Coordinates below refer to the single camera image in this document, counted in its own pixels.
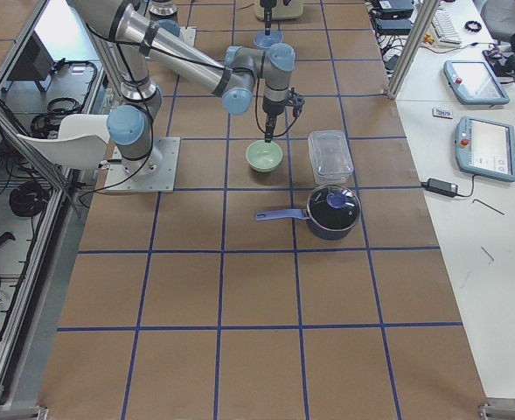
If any green bowl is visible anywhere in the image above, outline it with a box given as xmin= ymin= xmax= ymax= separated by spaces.
xmin=246 ymin=140 xmax=283 ymax=172

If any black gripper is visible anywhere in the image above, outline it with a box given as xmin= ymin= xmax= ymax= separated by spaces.
xmin=259 ymin=0 xmax=277 ymax=35
xmin=262 ymin=98 xmax=286 ymax=143

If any white keyboard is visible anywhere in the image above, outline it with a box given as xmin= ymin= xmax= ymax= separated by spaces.
xmin=430 ymin=9 xmax=463 ymax=47

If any aluminium frame post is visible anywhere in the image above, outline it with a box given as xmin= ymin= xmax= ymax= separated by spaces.
xmin=386 ymin=0 xmax=440 ymax=100

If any lower teach pendant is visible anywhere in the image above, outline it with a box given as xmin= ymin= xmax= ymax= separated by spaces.
xmin=455 ymin=116 xmax=515 ymax=183

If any blue bowl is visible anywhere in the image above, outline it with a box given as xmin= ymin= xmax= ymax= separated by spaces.
xmin=254 ymin=30 xmax=283 ymax=50

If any upper teach pendant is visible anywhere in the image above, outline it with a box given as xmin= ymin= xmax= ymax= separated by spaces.
xmin=442 ymin=60 xmax=510 ymax=106

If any clear plastic container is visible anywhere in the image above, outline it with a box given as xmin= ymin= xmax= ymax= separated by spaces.
xmin=308 ymin=130 xmax=354 ymax=185

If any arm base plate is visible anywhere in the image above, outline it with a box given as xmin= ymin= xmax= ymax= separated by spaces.
xmin=104 ymin=136 xmax=181 ymax=193
xmin=172 ymin=26 xmax=197 ymax=60

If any black power adapter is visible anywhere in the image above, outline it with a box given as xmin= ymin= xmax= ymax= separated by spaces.
xmin=421 ymin=178 xmax=458 ymax=198

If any dark blue saucepan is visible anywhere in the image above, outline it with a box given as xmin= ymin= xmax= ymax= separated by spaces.
xmin=254 ymin=207 xmax=360 ymax=241

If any cream chrome toaster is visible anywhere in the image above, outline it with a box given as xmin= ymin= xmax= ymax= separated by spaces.
xmin=254 ymin=0 xmax=304 ymax=21

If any white chair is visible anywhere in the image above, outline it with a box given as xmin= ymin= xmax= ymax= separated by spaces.
xmin=17 ymin=114 xmax=110 ymax=170

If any glass saucepan lid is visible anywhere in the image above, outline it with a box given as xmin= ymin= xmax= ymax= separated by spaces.
xmin=307 ymin=185 xmax=361 ymax=220

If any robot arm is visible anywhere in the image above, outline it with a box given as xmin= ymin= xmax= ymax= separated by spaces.
xmin=146 ymin=1 xmax=283 ymax=35
xmin=73 ymin=1 xmax=304 ymax=143

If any teach pendant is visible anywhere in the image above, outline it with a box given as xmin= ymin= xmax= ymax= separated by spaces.
xmin=455 ymin=116 xmax=515 ymax=183
xmin=442 ymin=60 xmax=510 ymax=106

